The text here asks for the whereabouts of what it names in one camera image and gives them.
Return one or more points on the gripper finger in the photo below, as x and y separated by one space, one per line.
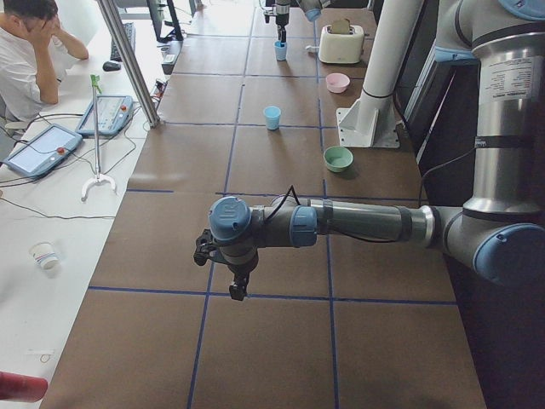
281 34
242 288
234 292

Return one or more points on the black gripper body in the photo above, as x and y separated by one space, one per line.
281 10
242 270

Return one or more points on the light blue cup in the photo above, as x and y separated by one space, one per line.
272 115

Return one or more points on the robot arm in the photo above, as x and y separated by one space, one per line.
280 11
495 231

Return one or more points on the cream toaster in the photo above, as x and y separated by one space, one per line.
341 48

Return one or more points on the toast slice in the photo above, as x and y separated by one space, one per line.
341 27

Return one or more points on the pink bowl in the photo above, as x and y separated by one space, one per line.
337 82

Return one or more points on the black monitor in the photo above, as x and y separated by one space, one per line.
165 22

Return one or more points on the orange black connector strip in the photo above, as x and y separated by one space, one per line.
158 89

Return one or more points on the green bowl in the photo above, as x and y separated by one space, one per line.
337 158

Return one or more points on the black computer mouse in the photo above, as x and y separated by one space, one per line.
111 66

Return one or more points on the far blue teach pendant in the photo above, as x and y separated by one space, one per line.
114 112

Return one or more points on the blue teach pendant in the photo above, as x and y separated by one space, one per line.
114 112
44 152

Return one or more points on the grabber reacher stick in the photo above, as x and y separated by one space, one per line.
99 178

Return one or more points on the paper cup on side table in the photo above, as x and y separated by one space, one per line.
44 255

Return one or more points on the red cylinder object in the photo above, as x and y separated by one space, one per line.
22 388

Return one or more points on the near blue teach pendant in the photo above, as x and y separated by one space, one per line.
44 152

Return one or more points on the person in white shirt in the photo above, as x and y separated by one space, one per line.
34 48

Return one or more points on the white camera pillar mount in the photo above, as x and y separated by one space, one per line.
370 121

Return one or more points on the aluminium frame post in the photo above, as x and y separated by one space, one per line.
114 24

